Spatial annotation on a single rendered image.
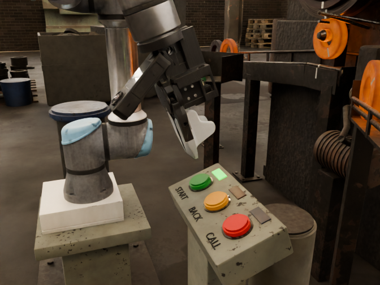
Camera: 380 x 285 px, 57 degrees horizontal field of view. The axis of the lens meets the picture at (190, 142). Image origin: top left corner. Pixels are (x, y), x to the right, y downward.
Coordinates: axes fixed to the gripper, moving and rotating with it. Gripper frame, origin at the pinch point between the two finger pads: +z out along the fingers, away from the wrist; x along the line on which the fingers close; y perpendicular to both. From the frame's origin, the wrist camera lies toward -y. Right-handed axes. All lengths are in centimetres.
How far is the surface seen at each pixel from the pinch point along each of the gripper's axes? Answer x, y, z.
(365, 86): 20, 55, 15
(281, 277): -8.5, 6.2, 27.4
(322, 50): 62, 73, 16
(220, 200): -8.6, 0.3, 5.5
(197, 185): -1.3, -1.1, 5.6
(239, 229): -16.6, -0.3, 5.7
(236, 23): 710, 333, 108
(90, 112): 129, -18, 18
